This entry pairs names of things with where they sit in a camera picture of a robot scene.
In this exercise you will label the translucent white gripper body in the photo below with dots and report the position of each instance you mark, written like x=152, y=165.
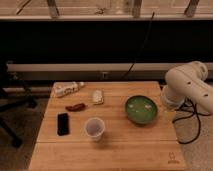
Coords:
x=170, y=99

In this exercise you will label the white sponge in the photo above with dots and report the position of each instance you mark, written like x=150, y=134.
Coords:
x=97, y=97

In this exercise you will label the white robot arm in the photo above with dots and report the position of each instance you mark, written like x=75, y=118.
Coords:
x=187, y=81

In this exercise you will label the green ceramic bowl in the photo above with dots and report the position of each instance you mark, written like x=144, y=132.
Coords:
x=141, y=109

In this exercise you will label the clear plastic cup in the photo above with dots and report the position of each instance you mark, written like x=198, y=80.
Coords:
x=94, y=128

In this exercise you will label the wooden table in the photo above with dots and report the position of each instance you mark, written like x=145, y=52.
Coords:
x=124, y=145

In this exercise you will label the dark red chili pepper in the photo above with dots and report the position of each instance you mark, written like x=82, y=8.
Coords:
x=76, y=107

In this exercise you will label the thin black leaning rod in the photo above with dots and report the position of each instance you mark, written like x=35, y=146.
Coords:
x=141, y=48

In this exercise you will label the black rectangular phone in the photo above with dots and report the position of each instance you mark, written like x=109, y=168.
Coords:
x=63, y=124

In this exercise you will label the white crumpled plastic bottle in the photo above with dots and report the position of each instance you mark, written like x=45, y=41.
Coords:
x=73, y=87

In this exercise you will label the black office chair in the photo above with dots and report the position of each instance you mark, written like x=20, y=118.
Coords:
x=6, y=77

